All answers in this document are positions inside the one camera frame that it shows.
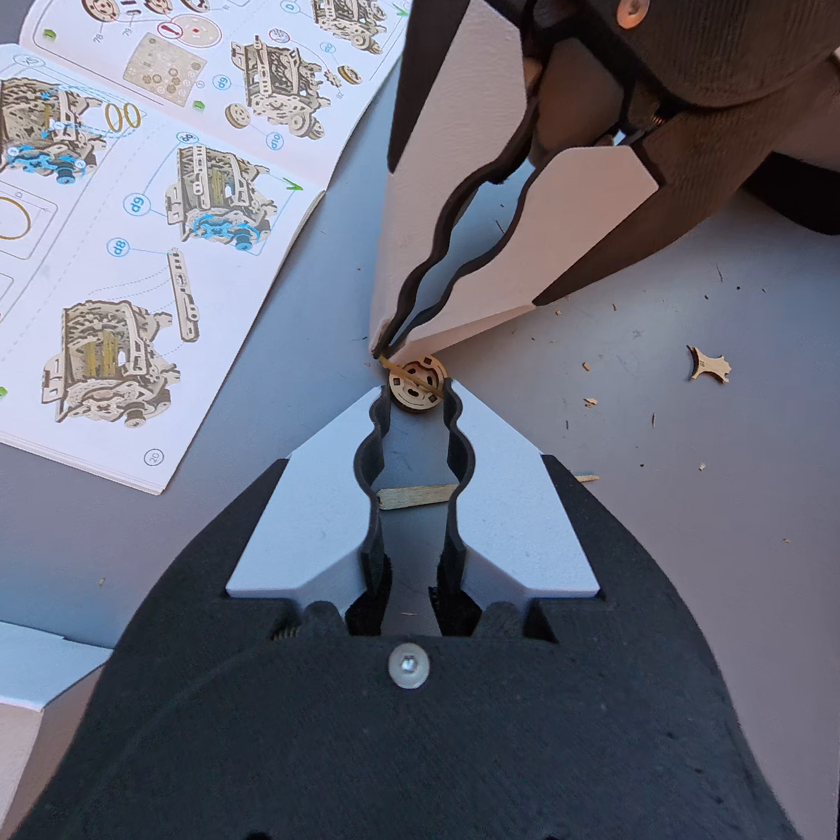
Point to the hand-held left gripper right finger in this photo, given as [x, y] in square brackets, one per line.
[518, 525]

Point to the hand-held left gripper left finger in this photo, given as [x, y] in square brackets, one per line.
[308, 525]

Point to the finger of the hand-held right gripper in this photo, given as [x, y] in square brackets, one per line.
[577, 216]
[453, 131]

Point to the small wooden wheel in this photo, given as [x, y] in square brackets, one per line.
[413, 394]

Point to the single tan rubber band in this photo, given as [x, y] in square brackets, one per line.
[386, 360]

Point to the white cardboard box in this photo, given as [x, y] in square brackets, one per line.
[39, 663]

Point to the person's right hand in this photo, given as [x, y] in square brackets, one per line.
[577, 98]

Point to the thin wooden stick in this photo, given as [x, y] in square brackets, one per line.
[413, 497]

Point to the star-shaped wooden scrap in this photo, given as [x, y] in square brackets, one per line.
[710, 365]

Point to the white instruction booklet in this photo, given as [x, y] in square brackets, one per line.
[72, 289]

